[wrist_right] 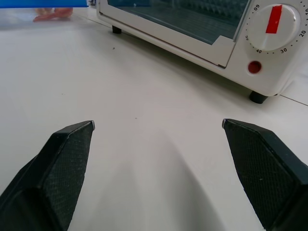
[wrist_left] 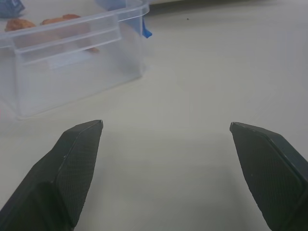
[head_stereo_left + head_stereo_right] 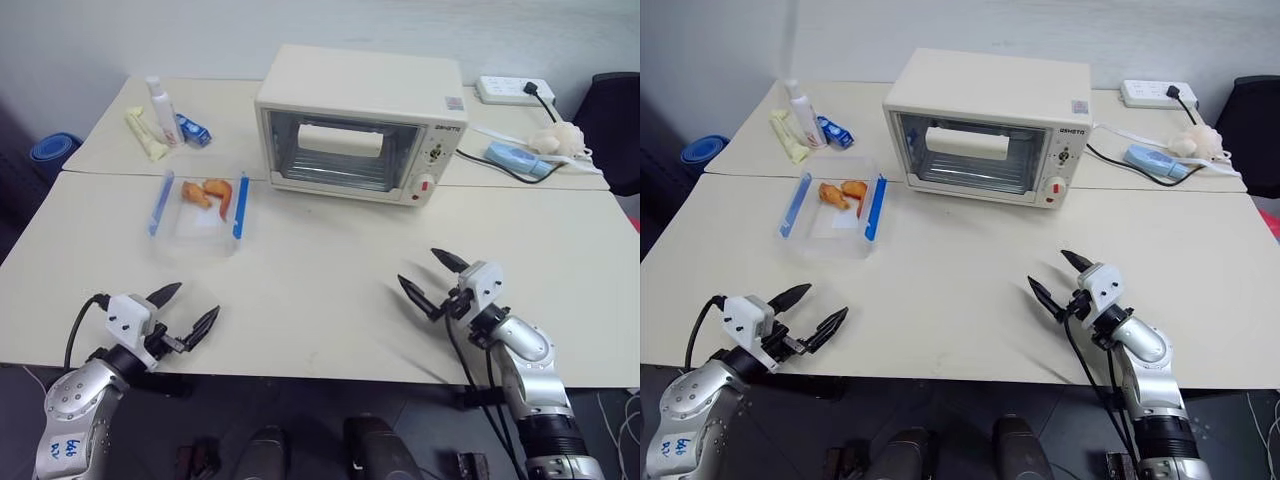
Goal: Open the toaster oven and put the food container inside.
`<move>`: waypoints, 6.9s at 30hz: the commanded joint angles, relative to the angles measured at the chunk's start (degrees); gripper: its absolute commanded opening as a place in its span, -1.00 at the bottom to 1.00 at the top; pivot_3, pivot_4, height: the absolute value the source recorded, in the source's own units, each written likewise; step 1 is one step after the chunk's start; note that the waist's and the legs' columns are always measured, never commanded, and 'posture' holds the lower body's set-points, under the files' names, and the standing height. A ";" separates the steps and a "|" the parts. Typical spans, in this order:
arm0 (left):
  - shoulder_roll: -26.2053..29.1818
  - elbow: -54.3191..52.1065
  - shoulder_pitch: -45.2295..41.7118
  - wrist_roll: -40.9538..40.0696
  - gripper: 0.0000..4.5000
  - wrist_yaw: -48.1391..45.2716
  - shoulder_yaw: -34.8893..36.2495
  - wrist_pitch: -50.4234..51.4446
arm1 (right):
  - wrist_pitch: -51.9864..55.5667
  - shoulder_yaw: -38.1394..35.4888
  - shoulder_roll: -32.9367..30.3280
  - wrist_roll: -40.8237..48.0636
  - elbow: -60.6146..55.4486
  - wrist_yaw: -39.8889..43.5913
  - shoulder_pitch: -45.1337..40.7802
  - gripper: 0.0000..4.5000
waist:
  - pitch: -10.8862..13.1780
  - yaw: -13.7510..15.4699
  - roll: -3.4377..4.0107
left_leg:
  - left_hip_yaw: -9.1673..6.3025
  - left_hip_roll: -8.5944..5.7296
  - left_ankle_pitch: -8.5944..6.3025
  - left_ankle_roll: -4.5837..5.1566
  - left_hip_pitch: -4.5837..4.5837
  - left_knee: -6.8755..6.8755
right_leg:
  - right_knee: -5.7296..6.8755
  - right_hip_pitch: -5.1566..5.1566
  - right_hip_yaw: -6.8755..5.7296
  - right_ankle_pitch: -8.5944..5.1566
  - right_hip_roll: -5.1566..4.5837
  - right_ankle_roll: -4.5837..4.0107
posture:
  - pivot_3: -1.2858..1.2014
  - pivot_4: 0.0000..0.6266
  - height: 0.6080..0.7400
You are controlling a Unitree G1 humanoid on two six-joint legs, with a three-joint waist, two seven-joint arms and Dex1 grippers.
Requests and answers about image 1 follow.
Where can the red orange food piece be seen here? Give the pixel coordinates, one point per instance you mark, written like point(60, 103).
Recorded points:
point(54, 13)

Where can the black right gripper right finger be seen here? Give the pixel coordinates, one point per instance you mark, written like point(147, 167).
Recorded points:
point(269, 173)

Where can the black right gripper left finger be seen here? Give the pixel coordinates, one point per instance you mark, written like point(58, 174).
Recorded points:
point(55, 173)

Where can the white timer knob red tape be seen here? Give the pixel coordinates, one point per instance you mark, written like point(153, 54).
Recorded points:
point(274, 26)

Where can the clear container blue lid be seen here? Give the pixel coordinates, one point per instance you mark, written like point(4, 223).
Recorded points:
point(29, 12)

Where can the glass oven door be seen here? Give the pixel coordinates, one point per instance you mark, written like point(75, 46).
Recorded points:
point(168, 26)

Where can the white toaster oven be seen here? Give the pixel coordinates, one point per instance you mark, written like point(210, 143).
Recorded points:
point(240, 69)

